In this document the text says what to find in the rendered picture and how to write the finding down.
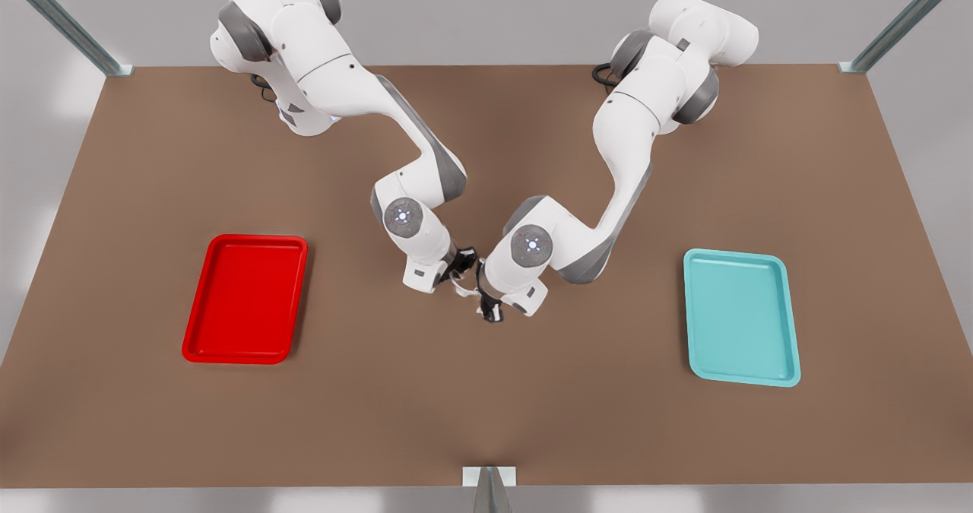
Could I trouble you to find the red rectangular tray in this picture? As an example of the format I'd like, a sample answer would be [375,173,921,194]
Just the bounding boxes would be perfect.
[182,234,309,365]

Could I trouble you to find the teal rectangular tray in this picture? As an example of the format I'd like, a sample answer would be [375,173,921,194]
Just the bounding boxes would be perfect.
[683,249,802,388]

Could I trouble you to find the silver frame post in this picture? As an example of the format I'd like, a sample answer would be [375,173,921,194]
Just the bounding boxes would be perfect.
[838,0,973,74]
[462,466,517,513]
[0,0,134,78]

